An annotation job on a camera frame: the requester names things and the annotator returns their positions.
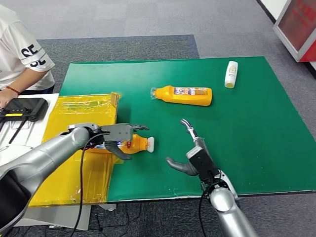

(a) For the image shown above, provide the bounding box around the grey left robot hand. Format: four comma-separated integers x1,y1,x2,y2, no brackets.
101,122,150,161

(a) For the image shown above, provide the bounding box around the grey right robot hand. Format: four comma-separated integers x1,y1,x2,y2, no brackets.
165,118,210,177

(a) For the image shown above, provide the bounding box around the orange bottle with clear cap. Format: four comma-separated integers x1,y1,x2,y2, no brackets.
151,85,213,107
95,133,155,155

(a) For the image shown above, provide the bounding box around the small white bottle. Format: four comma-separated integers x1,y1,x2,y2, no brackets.
224,61,239,89

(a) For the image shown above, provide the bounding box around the yellow film-wrapped box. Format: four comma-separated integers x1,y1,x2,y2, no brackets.
29,92,121,207

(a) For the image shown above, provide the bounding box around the green table mat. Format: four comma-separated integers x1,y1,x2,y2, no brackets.
59,56,316,203

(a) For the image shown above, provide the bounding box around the dark grey rug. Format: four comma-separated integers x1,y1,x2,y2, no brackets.
37,35,200,96

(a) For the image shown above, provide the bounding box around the grey base board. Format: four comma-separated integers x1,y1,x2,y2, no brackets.
14,204,92,232

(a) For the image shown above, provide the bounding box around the black controller with antennas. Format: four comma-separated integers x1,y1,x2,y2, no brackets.
0,97,48,145

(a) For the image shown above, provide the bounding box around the person's hand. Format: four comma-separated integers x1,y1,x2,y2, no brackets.
0,88,12,109

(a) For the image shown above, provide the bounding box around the person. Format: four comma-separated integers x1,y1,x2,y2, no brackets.
0,4,55,109

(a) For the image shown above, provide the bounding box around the red and white display stand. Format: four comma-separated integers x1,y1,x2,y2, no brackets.
272,0,316,63

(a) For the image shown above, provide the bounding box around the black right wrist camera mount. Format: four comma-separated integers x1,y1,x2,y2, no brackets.
186,146,220,185

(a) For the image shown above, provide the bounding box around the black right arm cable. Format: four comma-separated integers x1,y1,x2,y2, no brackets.
198,181,216,237

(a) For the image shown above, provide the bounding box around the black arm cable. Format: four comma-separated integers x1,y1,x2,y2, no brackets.
70,130,111,237
198,181,216,237

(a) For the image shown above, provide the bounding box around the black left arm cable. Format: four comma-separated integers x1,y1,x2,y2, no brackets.
70,130,111,237

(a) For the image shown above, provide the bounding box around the red bracelet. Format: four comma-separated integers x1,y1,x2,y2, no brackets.
5,85,20,95

